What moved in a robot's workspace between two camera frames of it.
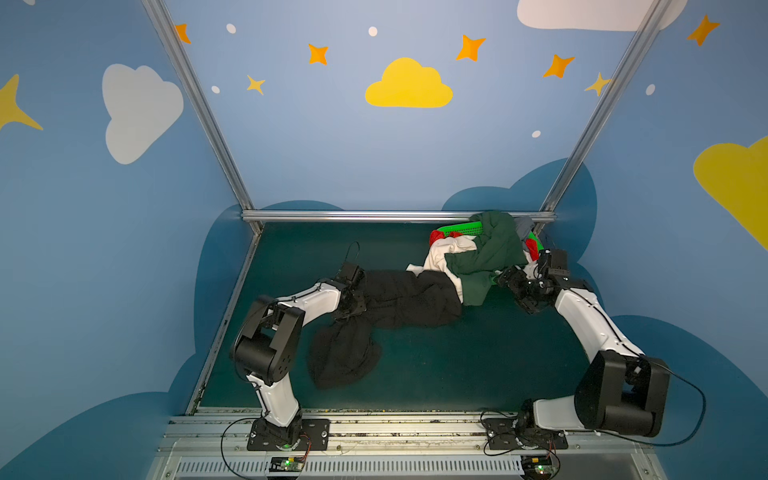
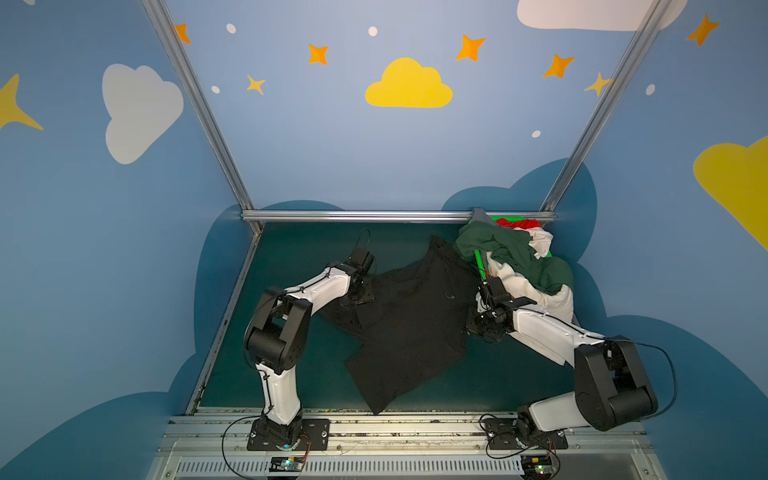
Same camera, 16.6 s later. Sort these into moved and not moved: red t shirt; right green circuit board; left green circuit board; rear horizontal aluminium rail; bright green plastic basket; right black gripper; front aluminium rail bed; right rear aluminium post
Moved: bright green plastic basket; right black gripper; red t shirt
Not moved: left green circuit board; right green circuit board; rear horizontal aluminium rail; right rear aluminium post; front aluminium rail bed
